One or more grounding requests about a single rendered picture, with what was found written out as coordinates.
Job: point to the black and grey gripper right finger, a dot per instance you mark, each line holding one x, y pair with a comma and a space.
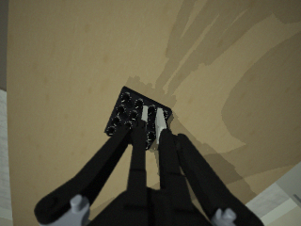
220, 206

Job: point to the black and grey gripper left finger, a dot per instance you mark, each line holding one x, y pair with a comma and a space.
68, 205

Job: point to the black knob box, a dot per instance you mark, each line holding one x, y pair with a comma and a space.
129, 108

